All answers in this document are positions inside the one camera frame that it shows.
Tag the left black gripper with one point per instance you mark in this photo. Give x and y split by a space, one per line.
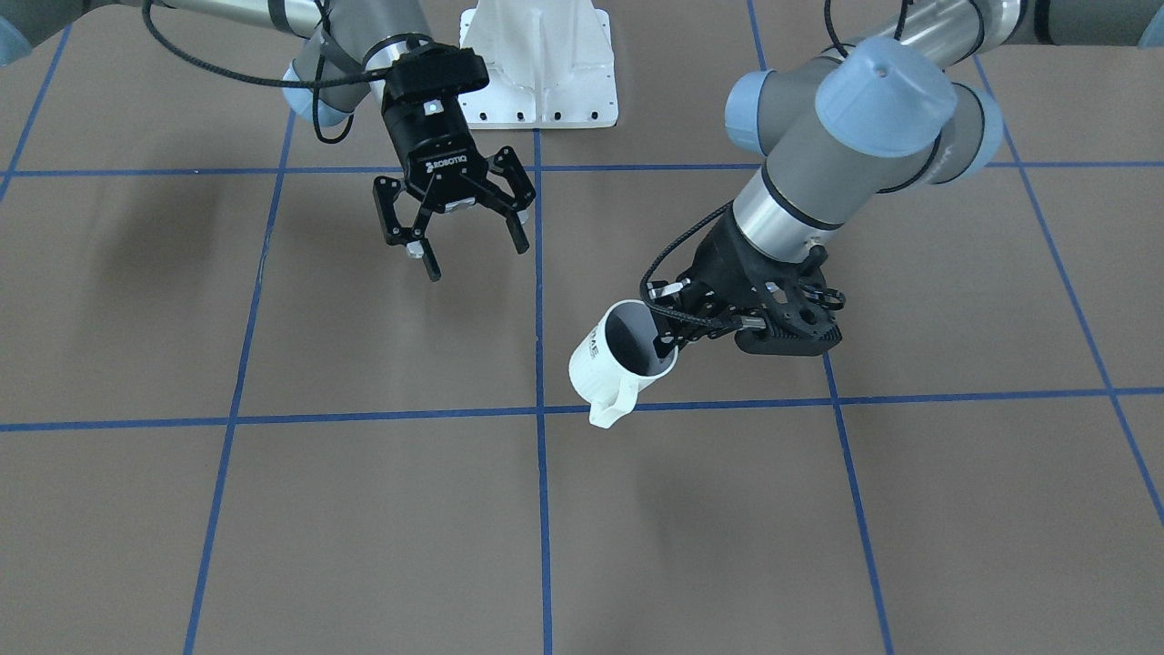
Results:
726 257

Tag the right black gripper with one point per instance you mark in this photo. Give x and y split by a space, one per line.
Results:
421 138

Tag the white ribbed HOME mug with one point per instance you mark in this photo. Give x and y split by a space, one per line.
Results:
617 359

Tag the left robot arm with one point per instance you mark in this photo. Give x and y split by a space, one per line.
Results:
868 116

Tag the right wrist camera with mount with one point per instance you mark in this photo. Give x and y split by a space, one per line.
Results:
434 71

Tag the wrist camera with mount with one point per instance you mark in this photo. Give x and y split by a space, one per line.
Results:
795 304
434 71

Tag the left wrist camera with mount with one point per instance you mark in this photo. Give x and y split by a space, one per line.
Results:
795 304

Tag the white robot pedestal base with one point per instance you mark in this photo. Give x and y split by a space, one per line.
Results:
551 65

